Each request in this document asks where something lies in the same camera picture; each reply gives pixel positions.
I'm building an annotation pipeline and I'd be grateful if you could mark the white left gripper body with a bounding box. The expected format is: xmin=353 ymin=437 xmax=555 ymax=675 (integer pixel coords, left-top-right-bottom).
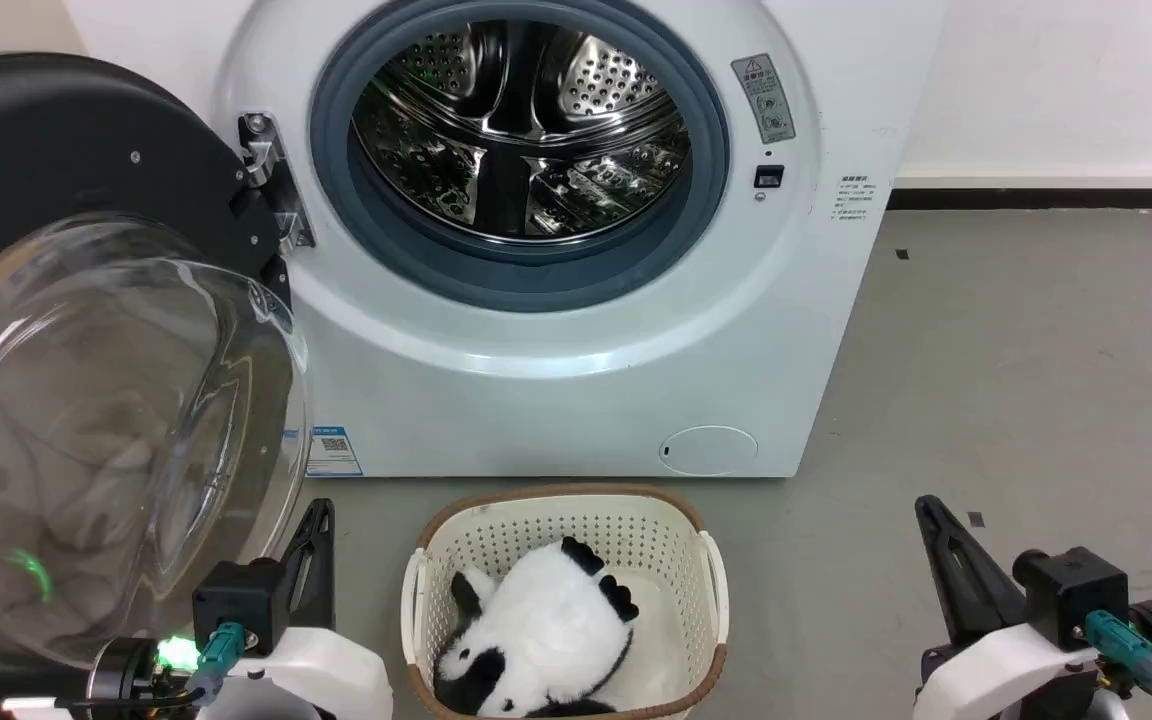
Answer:
xmin=204 ymin=626 xmax=395 ymax=720

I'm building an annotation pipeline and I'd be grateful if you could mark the black white panda plush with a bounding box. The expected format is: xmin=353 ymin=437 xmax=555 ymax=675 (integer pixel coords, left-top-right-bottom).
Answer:
xmin=432 ymin=536 xmax=643 ymax=720

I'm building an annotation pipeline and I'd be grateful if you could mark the teal camera cable plug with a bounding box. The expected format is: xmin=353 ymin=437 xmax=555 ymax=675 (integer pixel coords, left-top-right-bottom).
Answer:
xmin=184 ymin=621 xmax=249 ymax=704
xmin=1083 ymin=609 xmax=1152 ymax=693

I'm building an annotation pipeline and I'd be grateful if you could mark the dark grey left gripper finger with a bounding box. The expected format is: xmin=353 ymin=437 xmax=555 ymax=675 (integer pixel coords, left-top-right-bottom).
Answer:
xmin=279 ymin=497 xmax=338 ymax=633

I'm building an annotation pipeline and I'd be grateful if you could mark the grey warning sticker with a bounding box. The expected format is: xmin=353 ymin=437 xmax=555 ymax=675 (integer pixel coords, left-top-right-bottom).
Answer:
xmin=731 ymin=53 xmax=798 ymax=147

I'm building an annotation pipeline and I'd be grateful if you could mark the black washer door glass bowl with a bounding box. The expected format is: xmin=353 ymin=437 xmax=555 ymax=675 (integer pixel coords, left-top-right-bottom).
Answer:
xmin=0 ymin=52 xmax=313 ymax=674

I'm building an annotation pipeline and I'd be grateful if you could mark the white front-load washing machine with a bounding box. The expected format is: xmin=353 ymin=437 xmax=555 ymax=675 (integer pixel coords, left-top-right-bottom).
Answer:
xmin=64 ymin=0 xmax=947 ymax=480

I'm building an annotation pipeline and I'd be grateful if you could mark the cream plastic laundry basket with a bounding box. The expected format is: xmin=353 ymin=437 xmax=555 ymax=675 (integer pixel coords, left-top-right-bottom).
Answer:
xmin=400 ymin=484 xmax=731 ymax=720

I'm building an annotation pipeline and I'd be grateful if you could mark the stainless steel washer drum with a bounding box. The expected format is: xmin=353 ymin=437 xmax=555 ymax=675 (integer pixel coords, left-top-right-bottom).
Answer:
xmin=350 ymin=20 xmax=693 ymax=242

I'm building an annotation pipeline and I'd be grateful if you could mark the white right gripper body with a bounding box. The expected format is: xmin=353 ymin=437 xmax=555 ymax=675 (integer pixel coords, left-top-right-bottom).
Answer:
xmin=913 ymin=622 xmax=1105 ymax=720

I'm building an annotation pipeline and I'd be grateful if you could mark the blue QR code sticker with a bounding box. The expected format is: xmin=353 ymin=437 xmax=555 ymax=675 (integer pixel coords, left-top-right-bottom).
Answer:
xmin=305 ymin=427 xmax=365 ymax=479

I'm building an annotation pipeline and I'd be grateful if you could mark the teal right camera cable plug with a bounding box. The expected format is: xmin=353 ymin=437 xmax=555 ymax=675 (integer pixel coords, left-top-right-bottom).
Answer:
xmin=1083 ymin=609 xmax=1152 ymax=693

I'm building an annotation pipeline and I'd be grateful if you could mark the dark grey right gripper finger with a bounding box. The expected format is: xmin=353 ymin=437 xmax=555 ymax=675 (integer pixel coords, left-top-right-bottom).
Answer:
xmin=913 ymin=494 xmax=1029 ymax=649

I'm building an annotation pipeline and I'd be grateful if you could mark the teal left camera cable plug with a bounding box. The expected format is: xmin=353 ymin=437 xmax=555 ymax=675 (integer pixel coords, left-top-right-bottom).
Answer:
xmin=184 ymin=621 xmax=249 ymax=704

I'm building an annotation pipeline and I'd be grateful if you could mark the black baseboard strip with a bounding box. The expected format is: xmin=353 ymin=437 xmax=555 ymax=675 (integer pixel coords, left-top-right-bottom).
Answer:
xmin=886 ymin=187 xmax=1152 ymax=212

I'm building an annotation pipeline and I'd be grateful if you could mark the metal washer door hinge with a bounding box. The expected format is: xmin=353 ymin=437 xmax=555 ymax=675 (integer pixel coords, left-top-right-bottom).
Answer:
xmin=237 ymin=112 xmax=318 ymax=252

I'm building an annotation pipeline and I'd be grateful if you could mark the round white filter cover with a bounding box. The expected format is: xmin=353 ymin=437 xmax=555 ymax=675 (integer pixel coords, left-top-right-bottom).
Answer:
xmin=658 ymin=425 xmax=760 ymax=477

